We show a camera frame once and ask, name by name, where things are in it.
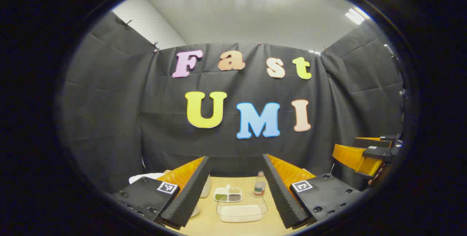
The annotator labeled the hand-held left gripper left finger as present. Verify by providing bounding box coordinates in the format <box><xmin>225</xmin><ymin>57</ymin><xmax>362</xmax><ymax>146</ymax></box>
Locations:
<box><xmin>111</xmin><ymin>156</ymin><xmax>212</xmax><ymax>229</ymax></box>

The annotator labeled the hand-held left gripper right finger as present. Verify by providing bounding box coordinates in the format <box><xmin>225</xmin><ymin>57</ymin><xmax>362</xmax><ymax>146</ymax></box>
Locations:
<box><xmin>262</xmin><ymin>153</ymin><xmax>365</xmax><ymax>230</ymax></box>

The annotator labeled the clear plastic rice container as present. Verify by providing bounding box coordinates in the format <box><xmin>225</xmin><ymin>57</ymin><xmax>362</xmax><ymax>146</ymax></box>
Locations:
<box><xmin>216</xmin><ymin>197</ymin><xmax>269</xmax><ymax>224</ymax></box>

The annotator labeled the white rice cooker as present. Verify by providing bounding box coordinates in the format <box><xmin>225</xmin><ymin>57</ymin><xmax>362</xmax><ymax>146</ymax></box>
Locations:
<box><xmin>129</xmin><ymin>172</ymin><xmax>201</xmax><ymax>217</ymax></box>

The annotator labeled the clear plastic water bottle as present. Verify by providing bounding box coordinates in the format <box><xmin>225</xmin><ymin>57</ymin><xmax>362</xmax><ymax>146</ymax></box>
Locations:
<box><xmin>254</xmin><ymin>171</ymin><xmax>267</xmax><ymax>197</ymax></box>

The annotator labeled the white divided bean tray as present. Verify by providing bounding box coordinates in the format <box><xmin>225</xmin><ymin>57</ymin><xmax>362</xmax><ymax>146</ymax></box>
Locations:
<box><xmin>213</xmin><ymin>184</ymin><xmax>243</xmax><ymax>203</ymax></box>

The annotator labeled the black backdrop cloth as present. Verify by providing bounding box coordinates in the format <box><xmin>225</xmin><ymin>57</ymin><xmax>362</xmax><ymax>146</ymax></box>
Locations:
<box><xmin>58</xmin><ymin>10</ymin><xmax>405</xmax><ymax>196</ymax></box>

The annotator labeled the ceiling light panel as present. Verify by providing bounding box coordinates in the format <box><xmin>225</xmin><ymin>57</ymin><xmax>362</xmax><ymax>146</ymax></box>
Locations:
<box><xmin>345</xmin><ymin>7</ymin><xmax>371</xmax><ymax>25</ymax></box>

